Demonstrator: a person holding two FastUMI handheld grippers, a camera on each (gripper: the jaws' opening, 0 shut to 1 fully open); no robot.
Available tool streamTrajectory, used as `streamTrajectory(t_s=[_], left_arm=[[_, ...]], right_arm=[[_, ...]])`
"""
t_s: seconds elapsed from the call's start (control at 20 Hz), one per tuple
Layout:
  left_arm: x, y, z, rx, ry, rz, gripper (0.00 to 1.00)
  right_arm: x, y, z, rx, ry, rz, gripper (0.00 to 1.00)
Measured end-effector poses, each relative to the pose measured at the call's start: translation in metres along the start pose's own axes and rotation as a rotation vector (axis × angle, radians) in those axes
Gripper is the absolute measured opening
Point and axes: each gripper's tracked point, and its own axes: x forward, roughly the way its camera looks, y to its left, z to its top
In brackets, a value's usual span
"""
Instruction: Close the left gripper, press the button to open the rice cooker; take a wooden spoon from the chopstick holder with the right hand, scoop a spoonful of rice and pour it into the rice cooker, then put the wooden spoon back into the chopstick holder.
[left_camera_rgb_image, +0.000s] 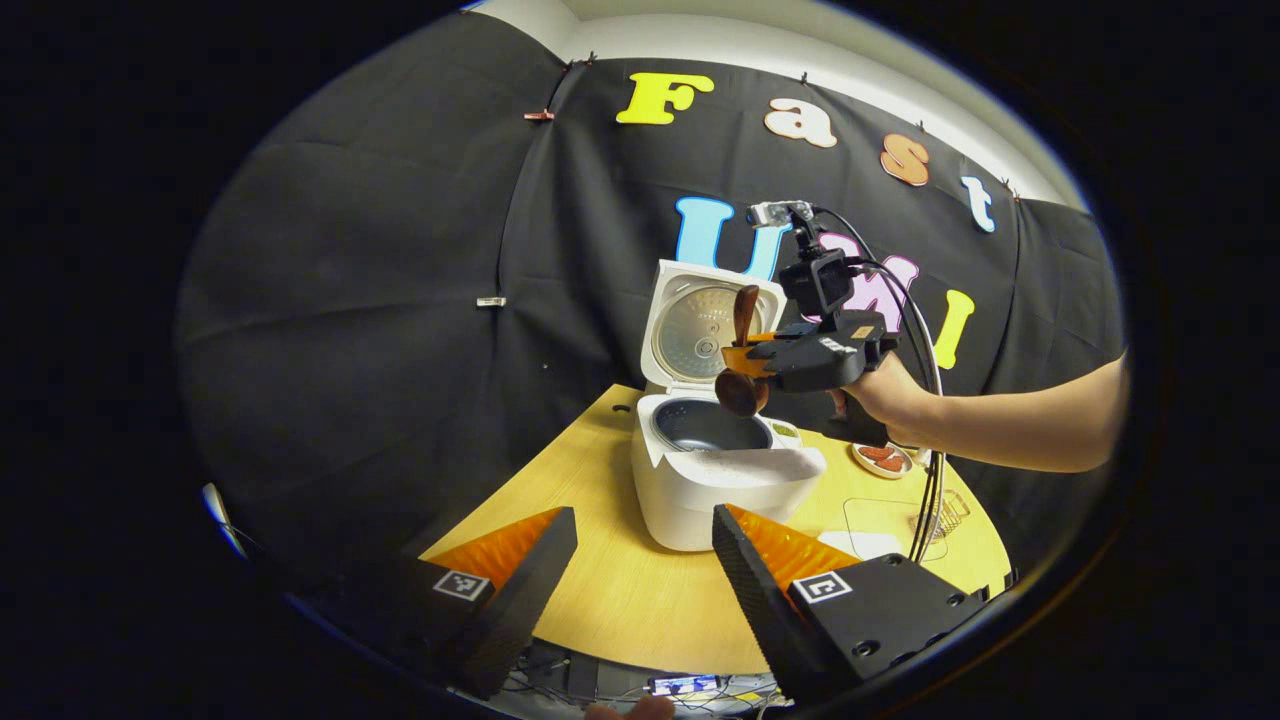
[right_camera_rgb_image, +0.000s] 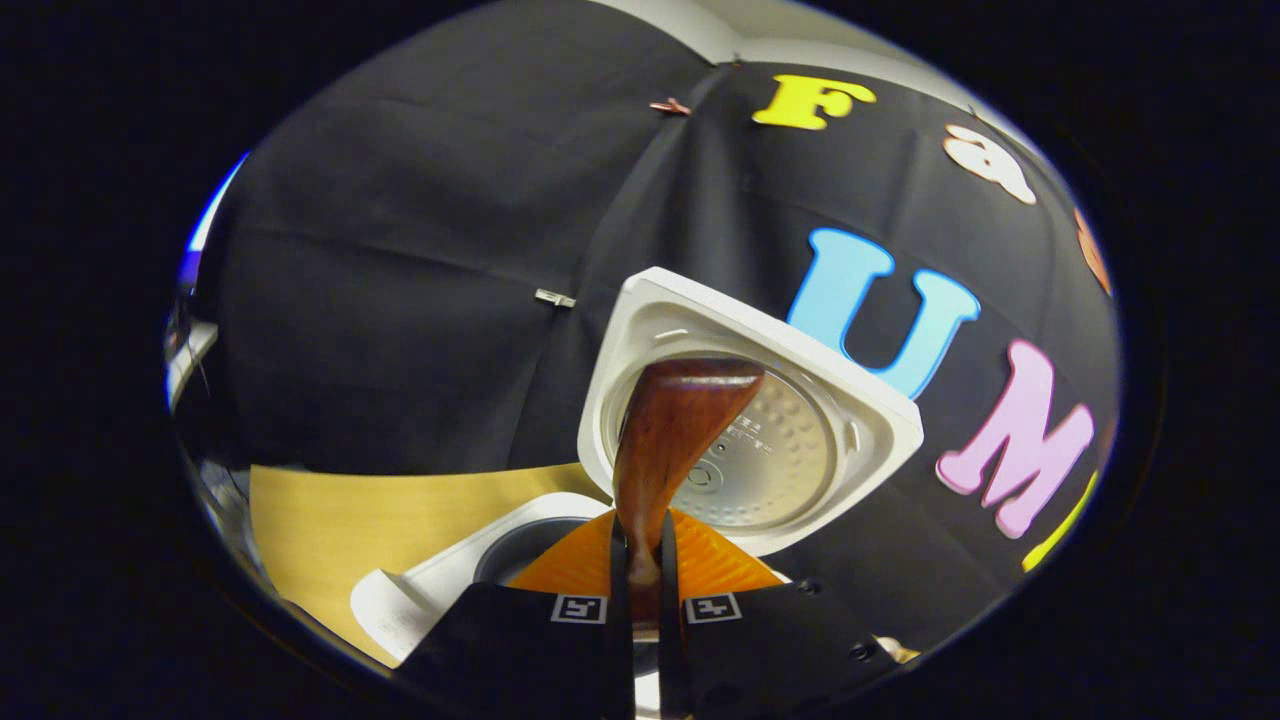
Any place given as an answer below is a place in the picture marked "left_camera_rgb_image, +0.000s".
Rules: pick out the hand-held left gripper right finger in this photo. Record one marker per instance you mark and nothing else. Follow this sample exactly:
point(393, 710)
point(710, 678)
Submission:
point(770, 610)

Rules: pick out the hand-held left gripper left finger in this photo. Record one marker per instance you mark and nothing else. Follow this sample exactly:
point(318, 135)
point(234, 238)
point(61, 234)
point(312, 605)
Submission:
point(520, 610)

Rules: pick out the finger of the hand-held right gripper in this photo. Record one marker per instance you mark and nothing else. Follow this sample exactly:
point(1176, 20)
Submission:
point(765, 337)
point(745, 360)

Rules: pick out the brown wooden spoon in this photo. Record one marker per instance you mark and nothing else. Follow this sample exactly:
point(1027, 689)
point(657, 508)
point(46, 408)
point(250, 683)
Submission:
point(742, 395)

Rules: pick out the white rice cooker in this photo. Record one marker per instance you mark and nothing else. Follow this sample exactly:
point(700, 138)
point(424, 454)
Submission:
point(700, 500)

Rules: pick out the small lit screen device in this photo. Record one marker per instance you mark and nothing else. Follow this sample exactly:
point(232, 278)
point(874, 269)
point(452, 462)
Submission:
point(685, 685)

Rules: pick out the white round plate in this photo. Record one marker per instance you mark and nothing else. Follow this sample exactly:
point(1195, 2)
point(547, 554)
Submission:
point(880, 474)

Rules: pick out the clear glass dish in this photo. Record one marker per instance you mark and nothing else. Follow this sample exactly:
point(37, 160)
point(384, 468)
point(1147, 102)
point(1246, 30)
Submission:
point(880, 515)

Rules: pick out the row of black cloth clips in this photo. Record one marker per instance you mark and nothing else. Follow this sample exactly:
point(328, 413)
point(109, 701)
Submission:
point(803, 77)

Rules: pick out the black backdrop cloth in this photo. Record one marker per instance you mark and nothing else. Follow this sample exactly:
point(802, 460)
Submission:
point(350, 300)

